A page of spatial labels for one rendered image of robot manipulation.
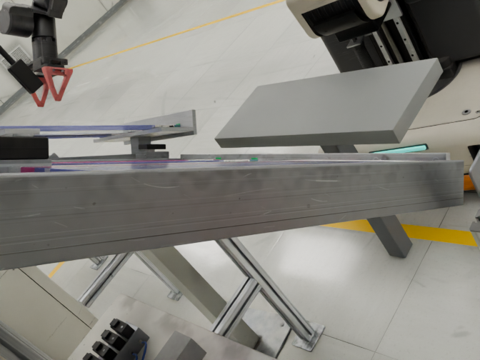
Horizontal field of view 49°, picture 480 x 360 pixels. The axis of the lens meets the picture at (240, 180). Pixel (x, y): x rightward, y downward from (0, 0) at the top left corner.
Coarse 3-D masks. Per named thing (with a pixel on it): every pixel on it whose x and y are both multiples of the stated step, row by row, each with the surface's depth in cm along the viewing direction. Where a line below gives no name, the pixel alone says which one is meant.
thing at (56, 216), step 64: (0, 192) 34; (64, 192) 36; (128, 192) 39; (192, 192) 43; (256, 192) 48; (320, 192) 53; (384, 192) 60; (448, 192) 69; (0, 256) 34; (64, 256) 36
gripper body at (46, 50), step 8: (32, 40) 124; (40, 40) 123; (48, 40) 123; (56, 40) 126; (32, 48) 124; (40, 48) 123; (48, 48) 123; (56, 48) 126; (40, 56) 123; (48, 56) 123; (56, 56) 125; (32, 64) 125; (56, 64) 126; (64, 64) 124
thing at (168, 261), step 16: (160, 256) 144; (176, 256) 148; (176, 272) 147; (192, 272) 151; (192, 288) 151; (208, 288) 155; (208, 304) 155; (224, 304) 159; (240, 320) 164; (256, 320) 176; (272, 320) 172; (240, 336) 163; (256, 336) 168; (272, 336) 167; (272, 352) 162
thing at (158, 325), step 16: (112, 304) 115; (128, 304) 111; (144, 304) 108; (128, 320) 107; (144, 320) 104; (160, 320) 101; (176, 320) 98; (96, 336) 109; (160, 336) 97; (192, 336) 92; (208, 336) 90; (80, 352) 108; (208, 352) 87; (224, 352) 85; (240, 352) 83; (256, 352) 81
